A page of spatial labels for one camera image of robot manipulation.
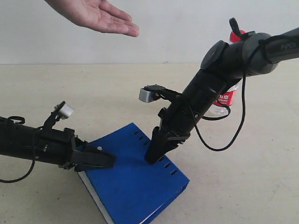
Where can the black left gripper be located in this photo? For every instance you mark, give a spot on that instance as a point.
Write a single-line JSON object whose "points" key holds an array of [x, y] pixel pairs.
{"points": [[65, 149]]}

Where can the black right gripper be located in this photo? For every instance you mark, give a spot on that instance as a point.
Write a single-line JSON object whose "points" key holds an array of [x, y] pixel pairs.
{"points": [[177, 121]]}

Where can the blue notebook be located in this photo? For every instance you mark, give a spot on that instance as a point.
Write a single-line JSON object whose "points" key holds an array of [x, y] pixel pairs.
{"points": [[132, 192]]}

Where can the clear bottle with red cap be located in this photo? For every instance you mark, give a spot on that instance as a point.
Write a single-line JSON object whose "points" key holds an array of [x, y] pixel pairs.
{"points": [[218, 110]]}

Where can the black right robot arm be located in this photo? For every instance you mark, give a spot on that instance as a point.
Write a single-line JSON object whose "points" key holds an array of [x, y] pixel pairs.
{"points": [[223, 66]]}

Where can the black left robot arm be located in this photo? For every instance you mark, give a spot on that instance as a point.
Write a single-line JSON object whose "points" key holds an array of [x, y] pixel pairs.
{"points": [[20, 141]]}

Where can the person's open hand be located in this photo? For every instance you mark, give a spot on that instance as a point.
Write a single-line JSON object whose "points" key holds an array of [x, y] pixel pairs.
{"points": [[97, 15]]}

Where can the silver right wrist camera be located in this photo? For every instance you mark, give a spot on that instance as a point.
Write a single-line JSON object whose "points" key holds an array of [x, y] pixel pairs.
{"points": [[155, 92]]}

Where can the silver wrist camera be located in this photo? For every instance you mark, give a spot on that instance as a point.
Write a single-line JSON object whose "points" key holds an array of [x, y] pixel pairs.
{"points": [[155, 92], [61, 111]]}

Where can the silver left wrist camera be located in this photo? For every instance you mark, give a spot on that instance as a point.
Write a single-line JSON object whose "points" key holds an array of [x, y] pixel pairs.
{"points": [[61, 111]]}

